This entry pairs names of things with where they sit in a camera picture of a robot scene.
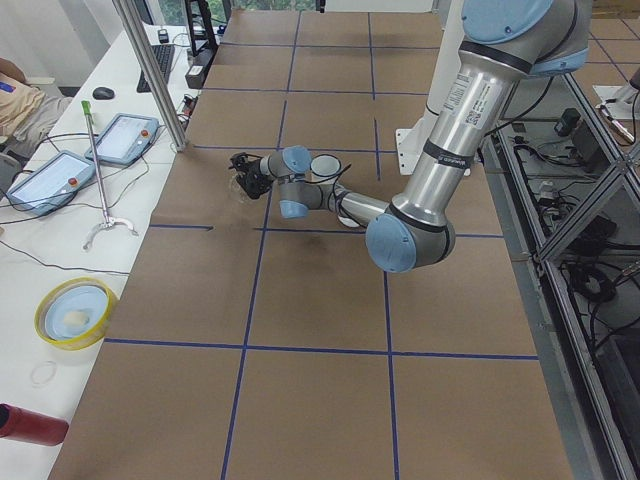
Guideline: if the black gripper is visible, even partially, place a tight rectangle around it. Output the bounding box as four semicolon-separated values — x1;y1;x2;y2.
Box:
229;152;273;200

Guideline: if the clear plastic funnel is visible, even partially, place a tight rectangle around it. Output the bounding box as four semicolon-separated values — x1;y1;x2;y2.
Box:
228;174;250;204

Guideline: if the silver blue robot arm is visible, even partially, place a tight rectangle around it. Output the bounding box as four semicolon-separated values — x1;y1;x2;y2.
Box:
230;1;593;273

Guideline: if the white enamel mug blue rim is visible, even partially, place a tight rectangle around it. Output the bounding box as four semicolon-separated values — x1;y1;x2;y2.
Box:
310;154;342;184

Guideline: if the black power adapter box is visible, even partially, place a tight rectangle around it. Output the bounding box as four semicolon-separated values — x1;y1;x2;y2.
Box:
185;49;215;90

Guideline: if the far teach pendant tablet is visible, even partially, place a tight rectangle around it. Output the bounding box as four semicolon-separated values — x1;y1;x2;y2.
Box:
95;113;160;167

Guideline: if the teach pendant tablet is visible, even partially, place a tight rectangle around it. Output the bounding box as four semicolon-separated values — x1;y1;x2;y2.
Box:
95;113;160;167
7;150;95;216

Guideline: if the black keyboard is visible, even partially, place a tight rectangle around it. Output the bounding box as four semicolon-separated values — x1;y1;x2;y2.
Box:
136;43;177;94

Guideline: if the black computer mouse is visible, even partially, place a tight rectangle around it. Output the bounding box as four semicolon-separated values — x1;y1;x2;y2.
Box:
92;87;115;100

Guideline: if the long reacher grabber tool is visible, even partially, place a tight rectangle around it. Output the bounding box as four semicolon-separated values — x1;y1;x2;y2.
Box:
81;100;138;252

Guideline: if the near teach pendant tablet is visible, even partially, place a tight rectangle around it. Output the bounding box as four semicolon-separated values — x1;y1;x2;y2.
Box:
7;150;95;216

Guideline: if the blue bowl with sponge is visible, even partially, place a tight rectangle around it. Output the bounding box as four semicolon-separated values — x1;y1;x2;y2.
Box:
44;285;109;341

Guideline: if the yellow tape roll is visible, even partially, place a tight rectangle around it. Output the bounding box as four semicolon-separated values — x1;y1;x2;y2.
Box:
34;277;118;351

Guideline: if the person in beige clothes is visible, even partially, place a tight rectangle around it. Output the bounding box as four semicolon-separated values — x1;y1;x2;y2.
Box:
1;58;73;160

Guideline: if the red bottle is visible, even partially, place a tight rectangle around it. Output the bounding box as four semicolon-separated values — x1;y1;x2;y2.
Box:
1;404;69;446

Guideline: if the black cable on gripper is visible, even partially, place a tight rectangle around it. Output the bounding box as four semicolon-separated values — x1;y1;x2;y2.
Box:
299;162;351;221

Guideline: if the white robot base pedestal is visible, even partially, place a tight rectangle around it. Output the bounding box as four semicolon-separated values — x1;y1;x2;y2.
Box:
396;0;464;176

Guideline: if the aluminium frame post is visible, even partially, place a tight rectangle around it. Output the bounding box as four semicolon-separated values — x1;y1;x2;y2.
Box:
113;0;187;152

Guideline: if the aluminium side frame rail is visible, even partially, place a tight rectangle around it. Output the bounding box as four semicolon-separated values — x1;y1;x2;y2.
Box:
481;75;639;479

